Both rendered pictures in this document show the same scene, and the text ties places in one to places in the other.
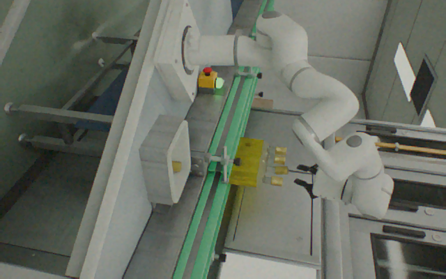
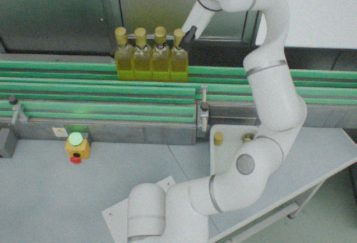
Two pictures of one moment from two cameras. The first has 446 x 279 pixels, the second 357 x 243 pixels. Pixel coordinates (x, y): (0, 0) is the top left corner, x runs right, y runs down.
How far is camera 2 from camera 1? 1.27 m
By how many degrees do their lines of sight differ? 60
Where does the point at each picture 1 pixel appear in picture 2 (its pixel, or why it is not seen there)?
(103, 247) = (329, 171)
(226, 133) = (153, 113)
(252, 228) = (222, 26)
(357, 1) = not seen: outside the picture
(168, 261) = not seen: hidden behind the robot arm
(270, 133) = (40, 13)
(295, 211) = not seen: outside the picture
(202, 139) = (177, 131)
